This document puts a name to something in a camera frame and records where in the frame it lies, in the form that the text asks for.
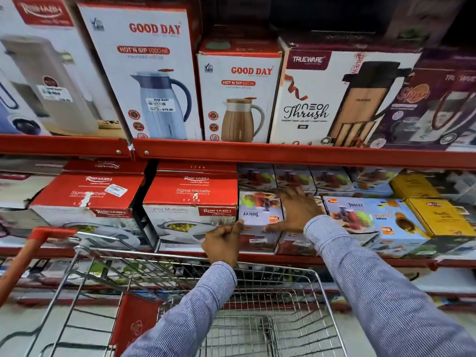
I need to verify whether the person's right hand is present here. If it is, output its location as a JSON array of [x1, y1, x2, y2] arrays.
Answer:
[[264, 186, 326, 235]]

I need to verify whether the person's left hand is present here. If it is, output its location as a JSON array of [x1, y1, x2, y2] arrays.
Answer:
[[200, 219, 245, 269]]

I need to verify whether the red metal shelf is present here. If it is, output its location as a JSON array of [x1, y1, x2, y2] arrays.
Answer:
[[0, 133, 476, 313]]

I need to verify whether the row of juicer boxes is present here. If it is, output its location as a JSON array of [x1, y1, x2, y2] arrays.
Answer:
[[237, 164, 439, 259]]

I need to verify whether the steel wire shopping cart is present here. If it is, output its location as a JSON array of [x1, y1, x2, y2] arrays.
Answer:
[[0, 226, 349, 357]]

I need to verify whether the person's left forearm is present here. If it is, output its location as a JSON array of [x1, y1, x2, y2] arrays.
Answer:
[[120, 260, 238, 357]]

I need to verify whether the person's right forearm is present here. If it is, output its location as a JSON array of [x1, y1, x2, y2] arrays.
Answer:
[[303, 214, 476, 357]]

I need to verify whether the brown jug box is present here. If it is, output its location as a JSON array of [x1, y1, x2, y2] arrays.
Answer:
[[196, 39, 283, 144]]

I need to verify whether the large white box black drawing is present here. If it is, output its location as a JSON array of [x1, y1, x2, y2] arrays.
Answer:
[[405, 267, 476, 294]]

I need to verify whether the maroon flask box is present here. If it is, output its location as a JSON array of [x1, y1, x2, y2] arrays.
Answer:
[[366, 48, 476, 152]]

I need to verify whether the tall light blue jug box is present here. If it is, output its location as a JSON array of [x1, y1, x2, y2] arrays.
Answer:
[[76, 1, 203, 142]]

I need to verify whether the white box red label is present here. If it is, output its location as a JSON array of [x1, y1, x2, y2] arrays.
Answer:
[[0, 174, 57, 211]]

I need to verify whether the flat grey box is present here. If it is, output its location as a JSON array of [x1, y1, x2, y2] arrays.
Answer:
[[0, 158, 67, 175]]

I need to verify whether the beige flask box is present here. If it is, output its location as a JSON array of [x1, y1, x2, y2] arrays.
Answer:
[[0, 0, 127, 140]]

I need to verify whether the yellow blue flat packet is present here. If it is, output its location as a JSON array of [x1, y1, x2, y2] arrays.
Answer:
[[431, 295, 476, 309]]

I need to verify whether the row of flat printed packets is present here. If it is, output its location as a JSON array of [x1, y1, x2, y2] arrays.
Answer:
[[0, 256, 179, 291]]

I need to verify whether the box with red cable print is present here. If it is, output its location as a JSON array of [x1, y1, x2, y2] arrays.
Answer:
[[0, 208, 51, 238]]

